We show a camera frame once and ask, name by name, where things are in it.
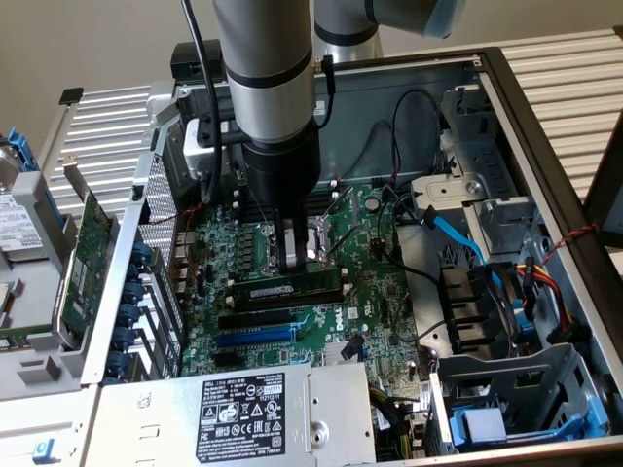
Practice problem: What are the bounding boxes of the long black expansion slot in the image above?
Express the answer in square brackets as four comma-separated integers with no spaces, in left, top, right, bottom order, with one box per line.
[217,308,294,333]

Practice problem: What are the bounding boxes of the thick black cable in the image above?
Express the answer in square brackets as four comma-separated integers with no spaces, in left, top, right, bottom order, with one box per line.
[378,189,442,288]

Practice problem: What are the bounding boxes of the grey power supply unit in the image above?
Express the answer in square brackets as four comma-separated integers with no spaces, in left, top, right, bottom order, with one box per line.
[80,362,379,467]

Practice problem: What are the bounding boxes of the silver finned heat sink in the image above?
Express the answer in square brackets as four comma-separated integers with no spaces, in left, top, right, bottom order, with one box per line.
[320,340,366,367]

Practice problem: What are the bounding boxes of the grey open PC case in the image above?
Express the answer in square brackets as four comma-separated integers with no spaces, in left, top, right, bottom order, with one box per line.
[0,46,623,467]

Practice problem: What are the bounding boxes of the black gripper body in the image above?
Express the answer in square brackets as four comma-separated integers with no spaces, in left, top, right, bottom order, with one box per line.
[241,126,323,218]

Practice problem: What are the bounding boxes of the black data connector cable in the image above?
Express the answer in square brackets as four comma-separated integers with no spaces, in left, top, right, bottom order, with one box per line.
[340,332,367,362]

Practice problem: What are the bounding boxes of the hard disk in blue carrier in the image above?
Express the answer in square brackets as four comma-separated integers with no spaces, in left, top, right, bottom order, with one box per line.
[0,126,67,267]

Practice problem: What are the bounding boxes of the grey parts rack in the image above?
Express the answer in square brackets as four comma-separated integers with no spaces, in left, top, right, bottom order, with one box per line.
[0,169,123,403]

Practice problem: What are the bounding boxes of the metal CPU socket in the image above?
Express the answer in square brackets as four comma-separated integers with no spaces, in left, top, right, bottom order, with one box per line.
[260,211,340,276]

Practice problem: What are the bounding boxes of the blue expansion slot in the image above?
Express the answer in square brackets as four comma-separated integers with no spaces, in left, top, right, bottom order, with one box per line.
[215,326,297,349]

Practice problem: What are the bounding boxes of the black gripper connector cable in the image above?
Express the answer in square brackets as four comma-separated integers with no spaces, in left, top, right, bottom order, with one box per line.
[313,54,338,131]

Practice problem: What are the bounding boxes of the metal optical drive cage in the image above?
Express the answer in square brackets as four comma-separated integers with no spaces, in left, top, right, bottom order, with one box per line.
[408,85,544,259]

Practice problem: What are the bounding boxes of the green RAM stick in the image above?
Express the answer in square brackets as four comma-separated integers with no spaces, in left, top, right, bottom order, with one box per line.
[0,323,53,338]
[230,269,345,304]

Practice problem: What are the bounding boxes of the blue data cable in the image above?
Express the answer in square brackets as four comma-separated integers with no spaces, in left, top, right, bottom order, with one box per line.
[421,205,531,337]

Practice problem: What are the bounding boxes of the black box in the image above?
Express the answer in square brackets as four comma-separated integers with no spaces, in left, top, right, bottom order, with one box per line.
[169,41,230,83]

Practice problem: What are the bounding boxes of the empty blue disk carrier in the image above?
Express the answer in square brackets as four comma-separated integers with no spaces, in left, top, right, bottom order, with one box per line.
[450,396,609,451]

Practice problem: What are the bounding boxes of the grey hard disk cage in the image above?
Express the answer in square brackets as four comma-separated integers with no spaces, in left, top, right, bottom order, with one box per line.
[427,341,613,458]

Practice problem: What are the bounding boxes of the blue case latch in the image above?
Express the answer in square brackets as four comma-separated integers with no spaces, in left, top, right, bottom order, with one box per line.
[31,437,62,466]

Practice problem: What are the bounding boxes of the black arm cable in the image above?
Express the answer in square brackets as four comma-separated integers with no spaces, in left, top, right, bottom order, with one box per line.
[180,0,226,205]

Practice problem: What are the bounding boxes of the green motherboard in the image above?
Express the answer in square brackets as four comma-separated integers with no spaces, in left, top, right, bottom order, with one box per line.
[173,179,437,461]

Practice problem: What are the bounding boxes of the thin black looped cable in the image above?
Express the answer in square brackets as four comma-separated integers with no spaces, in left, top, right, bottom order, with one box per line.
[388,89,445,196]

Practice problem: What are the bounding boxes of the thin metal locking lever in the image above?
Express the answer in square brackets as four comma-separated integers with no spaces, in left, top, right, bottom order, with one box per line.
[326,227,365,257]

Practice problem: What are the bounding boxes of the yellow black power cable bundle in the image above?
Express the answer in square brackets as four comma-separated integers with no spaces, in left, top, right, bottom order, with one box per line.
[368,383,425,461]

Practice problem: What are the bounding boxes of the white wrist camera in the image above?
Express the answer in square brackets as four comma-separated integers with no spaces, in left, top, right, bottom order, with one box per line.
[182,118,233,182]

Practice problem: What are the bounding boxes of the green graphics card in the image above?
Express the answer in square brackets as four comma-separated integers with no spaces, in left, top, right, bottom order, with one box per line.
[51,154,122,352]

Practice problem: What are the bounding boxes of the red black twisted wire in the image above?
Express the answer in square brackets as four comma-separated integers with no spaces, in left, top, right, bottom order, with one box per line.
[538,222,601,268]
[143,201,205,228]

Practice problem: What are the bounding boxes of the silver CPU chip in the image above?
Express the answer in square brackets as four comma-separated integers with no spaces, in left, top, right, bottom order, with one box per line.
[0,279,17,328]

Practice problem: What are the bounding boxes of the red yellow power wires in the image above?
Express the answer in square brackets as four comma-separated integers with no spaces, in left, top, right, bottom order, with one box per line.
[514,257,580,341]

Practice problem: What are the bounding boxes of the dark panel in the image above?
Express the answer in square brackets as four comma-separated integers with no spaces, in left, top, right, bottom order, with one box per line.
[582,109,623,250]

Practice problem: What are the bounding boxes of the short black expansion slot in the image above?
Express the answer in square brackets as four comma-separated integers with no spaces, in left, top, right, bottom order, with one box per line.
[212,350,245,369]

